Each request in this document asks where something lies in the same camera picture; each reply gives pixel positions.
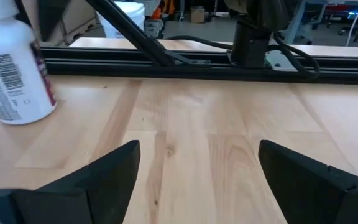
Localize black aluminium frame rail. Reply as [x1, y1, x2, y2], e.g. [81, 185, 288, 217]
[39, 0, 358, 85]

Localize looped black arm cable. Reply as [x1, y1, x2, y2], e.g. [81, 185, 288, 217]
[267, 30, 322, 79]

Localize silver mounting plate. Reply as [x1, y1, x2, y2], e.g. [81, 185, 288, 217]
[263, 49, 293, 72]

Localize white bucket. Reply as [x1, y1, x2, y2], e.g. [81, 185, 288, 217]
[99, 1, 146, 39]

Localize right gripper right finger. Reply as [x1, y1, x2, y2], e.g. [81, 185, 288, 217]
[257, 139, 358, 224]

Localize beige cardboard boards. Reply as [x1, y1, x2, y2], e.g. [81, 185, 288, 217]
[21, 0, 98, 45]

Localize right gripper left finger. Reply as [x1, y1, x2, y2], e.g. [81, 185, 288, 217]
[0, 139, 141, 224]

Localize orange background object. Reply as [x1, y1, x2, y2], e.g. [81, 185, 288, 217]
[150, 0, 176, 20]

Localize large white barcode bottle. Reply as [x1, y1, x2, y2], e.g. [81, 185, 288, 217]
[0, 0, 58, 126]

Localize white hanging cable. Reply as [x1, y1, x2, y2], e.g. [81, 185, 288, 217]
[346, 0, 358, 47]

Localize small cardboard box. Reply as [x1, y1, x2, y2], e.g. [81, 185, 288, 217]
[189, 6, 206, 24]

